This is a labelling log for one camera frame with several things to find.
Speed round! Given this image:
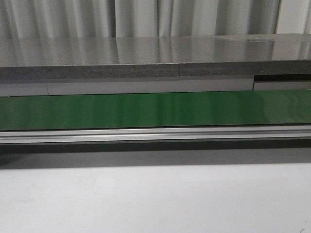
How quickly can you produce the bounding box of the green conveyor belt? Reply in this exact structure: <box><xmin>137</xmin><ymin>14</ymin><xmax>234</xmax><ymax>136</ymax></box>
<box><xmin>0</xmin><ymin>90</ymin><xmax>311</xmax><ymax>131</ymax></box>

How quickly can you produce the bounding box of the grey stone countertop slab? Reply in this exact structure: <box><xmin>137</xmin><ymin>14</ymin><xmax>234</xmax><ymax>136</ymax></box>
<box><xmin>0</xmin><ymin>34</ymin><xmax>311</xmax><ymax>98</ymax></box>

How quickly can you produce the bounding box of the white pleated curtain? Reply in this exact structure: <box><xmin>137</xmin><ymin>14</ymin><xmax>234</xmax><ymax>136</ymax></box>
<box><xmin>0</xmin><ymin>0</ymin><xmax>311</xmax><ymax>38</ymax></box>

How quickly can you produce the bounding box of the aluminium conveyor side rail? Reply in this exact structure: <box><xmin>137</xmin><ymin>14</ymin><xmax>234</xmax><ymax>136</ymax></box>
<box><xmin>0</xmin><ymin>125</ymin><xmax>311</xmax><ymax>145</ymax></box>

